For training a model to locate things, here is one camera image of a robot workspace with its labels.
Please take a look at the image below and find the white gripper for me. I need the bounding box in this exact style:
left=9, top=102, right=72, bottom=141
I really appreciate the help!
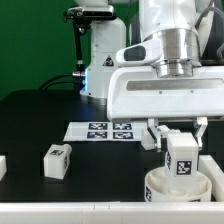
left=107, top=66, right=224, bottom=150

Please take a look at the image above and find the white left barrier block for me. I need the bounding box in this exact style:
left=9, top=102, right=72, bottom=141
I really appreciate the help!
left=0, top=156, right=7, bottom=181

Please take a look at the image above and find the black cable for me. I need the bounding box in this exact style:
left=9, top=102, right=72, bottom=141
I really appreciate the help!
left=38, top=73, right=76, bottom=92

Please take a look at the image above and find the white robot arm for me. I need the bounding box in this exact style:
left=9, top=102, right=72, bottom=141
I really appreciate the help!
left=82, top=0, right=224, bottom=144

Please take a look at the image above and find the white front barrier wall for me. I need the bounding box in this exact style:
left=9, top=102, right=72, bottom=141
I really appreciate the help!
left=0, top=202, right=224, bottom=224

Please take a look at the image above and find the white right barrier block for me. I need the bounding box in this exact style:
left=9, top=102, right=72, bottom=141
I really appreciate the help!
left=198, top=155, right=224, bottom=202

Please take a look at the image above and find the white barrier block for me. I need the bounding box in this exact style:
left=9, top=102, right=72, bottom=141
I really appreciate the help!
left=0, top=156, right=7, bottom=181
left=198, top=155, right=224, bottom=202

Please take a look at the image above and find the white marker sheet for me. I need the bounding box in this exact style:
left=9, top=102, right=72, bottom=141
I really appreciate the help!
left=64, top=122, right=146, bottom=142

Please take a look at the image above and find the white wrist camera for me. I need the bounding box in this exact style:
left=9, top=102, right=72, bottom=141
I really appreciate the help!
left=116, top=39, right=162, bottom=67

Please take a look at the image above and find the black camera on stand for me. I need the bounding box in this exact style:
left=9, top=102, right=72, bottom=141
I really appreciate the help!
left=63, top=5, right=117, bottom=77

